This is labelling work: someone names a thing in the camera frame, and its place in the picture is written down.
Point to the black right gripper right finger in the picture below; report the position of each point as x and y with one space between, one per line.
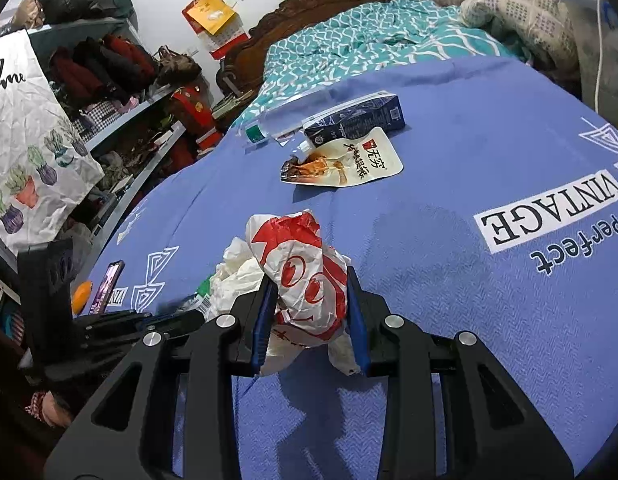
492 430

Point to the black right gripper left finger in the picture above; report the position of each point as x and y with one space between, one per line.
125 430

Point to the white tissue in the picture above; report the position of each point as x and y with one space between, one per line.
237 274

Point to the red white plastic bag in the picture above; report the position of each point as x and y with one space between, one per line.
311 280

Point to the left hand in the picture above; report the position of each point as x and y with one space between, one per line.
44 408

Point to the green white wrapper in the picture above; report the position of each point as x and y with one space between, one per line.
200 300

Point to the smartphone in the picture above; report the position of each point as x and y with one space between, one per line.
107 285

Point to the blue printed bed cover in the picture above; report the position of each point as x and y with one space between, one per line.
503 221

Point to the white potted-plant tote bag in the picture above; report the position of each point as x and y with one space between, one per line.
45 169

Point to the white sauce pouch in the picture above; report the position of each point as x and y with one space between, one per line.
343 163

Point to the clear plastic bottle green cap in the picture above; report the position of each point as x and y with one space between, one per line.
281 122

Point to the navy blue carton box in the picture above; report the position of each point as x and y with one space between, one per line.
354 119

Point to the cluttered metal shelf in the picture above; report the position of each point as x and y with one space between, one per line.
121 99

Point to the carved wooden headboard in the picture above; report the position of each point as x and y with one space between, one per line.
242 67

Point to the teal patterned quilt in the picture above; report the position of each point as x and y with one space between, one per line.
372 36

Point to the checkered grey pillow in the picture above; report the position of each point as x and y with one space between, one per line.
543 26

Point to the red yellow wall calendar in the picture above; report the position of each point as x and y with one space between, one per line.
216 24

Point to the clear storage box blue handle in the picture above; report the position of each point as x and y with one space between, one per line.
595 29

